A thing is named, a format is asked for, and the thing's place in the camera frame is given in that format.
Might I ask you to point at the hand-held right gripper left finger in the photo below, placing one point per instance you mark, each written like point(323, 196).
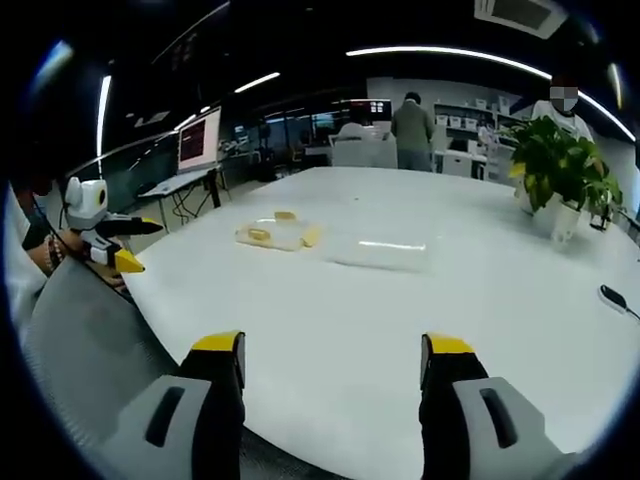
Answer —
point(200, 400)

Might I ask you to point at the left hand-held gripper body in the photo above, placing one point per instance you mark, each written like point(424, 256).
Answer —
point(85, 205)

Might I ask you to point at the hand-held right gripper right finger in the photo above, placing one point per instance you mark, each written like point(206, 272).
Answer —
point(460, 400)

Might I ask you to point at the tan plastic buckle part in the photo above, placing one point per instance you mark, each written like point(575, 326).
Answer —
point(285, 216)
point(260, 233)

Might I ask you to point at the person's left hand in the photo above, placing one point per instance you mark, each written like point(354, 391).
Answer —
point(50, 250)

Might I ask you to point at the folding side table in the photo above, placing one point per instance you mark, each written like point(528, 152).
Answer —
point(175, 185)

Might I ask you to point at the person's grey trouser legs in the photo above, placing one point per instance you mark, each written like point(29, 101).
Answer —
point(90, 340)

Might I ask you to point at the person's white shirt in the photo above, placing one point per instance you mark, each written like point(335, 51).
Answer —
point(20, 270)

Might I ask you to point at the large display screen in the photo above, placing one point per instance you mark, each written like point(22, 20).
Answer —
point(199, 140)

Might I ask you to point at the clear plastic bag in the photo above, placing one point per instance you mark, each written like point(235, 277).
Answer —
point(282, 235)

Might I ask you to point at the clear plastic sheet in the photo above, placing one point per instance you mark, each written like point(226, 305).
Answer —
point(385, 252)

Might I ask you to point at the tan plastic piece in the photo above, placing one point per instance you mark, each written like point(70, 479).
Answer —
point(311, 236)

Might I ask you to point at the black and white handheld device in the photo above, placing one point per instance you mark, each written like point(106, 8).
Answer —
point(614, 298)

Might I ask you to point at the white plant pot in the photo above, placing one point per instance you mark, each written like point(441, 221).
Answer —
point(555, 215)

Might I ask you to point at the small dark bottle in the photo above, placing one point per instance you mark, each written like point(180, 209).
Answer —
point(601, 215)

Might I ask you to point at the white cabinet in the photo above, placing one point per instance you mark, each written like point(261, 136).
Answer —
point(362, 147)

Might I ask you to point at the green potted plant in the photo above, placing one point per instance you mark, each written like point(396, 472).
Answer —
point(555, 155)

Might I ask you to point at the white storage shelves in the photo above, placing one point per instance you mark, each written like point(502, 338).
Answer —
point(475, 130)

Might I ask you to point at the long ceiling light strip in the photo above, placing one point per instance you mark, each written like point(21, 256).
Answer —
point(450, 55)

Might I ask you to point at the ceiling air vent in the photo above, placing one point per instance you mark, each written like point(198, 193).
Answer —
point(522, 14)

